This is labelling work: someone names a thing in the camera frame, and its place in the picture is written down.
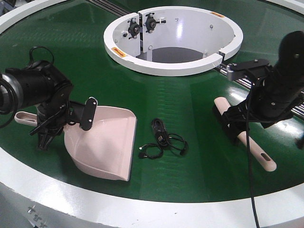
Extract white inner conveyor ring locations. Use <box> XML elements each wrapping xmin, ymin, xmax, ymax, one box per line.
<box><xmin>103</xmin><ymin>6</ymin><xmax>244</xmax><ymax>77</ymax></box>

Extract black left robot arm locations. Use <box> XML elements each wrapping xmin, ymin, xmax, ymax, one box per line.
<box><xmin>0</xmin><ymin>60</ymin><xmax>98</xmax><ymax>150</ymax></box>

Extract orange warning sticker front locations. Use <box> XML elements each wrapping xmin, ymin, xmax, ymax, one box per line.
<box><xmin>111</xmin><ymin>47</ymin><xmax>127</xmax><ymax>57</ymax></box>

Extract steel rollers top left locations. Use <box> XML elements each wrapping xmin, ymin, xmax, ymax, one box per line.
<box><xmin>88</xmin><ymin>0</ymin><xmax>131</xmax><ymax>17</ymax></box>

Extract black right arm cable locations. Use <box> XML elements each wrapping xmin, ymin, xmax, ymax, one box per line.
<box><xmin>244</xmin><ymin>78</ymin><xmax>264</xmax><ymax>226</ymax></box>

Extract black bearing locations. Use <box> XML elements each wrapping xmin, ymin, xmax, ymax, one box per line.
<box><xmin>145</xmin><ymin>13</ymin><xmax>157</xmax><ymax>33</ymax></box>
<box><xmin>128</xmin><ymin>18</ymin><xmax>141</xmax><ymax>39</ymax></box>

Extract orange warning sticker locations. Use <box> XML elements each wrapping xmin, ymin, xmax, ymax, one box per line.
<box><xmin>211</xmin><ymin>11</ymin><xmax>225</xmax><ymax>18</ymax></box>
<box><xmin>111</xmin><ymin>47</ymin><xmax>127</xmax><ymax>57</ymax></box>

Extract black bearing left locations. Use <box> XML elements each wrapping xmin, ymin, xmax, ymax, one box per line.
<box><xmin>128</xmin><ymin>18</ymin><xmax>141</xmax><ymax>39</ymax></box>

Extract black coiled cable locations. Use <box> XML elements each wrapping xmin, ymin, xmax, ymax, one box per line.
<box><xmin>138</xmin><ymin>118</ymin><xmax>189</xmax><ymax>160</ymax></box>

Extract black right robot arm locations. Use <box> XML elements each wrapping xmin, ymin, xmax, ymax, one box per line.
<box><xmin>220</xmin><ymin>31</ymin><xmax>304</xmax><ymax>142</ymax></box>

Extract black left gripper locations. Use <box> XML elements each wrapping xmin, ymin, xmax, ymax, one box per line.
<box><xmin>29</xmin><ymin>80</ymin><xmax>98</xmax><ymax>150</ymax></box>

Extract black bearing right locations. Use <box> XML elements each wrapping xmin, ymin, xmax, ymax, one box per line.
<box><xmin>145</xmin><ymin>13</ymin><xmax>157</xmax><ymax>33</ymax></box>

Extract pink hand brush black bristles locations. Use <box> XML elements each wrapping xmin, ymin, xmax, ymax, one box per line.
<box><xmin>213</xmin><ymin>97</ymin><xmax>277</xmax><ymax>172</ymax></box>

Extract orange warning sticker back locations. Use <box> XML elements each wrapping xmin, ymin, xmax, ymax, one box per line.
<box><xmin>211</xmin><ymin>11</ymin><xmax>225</xmax><ymax>18</ymax></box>

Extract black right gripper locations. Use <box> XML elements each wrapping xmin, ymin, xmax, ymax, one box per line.
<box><xmin>220</xmin><ymin>69</ymin><xmax>304</xmax><ymax>145</ymax></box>

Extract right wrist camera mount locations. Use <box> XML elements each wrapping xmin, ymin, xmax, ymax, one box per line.
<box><xmin>227</xmin><ymin>59</ymin><xmax>269</xmax><ymax>81</ymax></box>

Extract pink plastic dustpan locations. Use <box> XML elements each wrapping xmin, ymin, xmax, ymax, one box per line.
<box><xmin>14</xmin><ymin>105</ymin><xmax>138</xmax><ymax>182</ymax></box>

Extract green conveyor belt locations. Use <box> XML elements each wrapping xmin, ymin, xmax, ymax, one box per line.
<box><xmin>0</xmin><ymin>0</ymin><xmax>304</xmax><ymax>203</ymax></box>

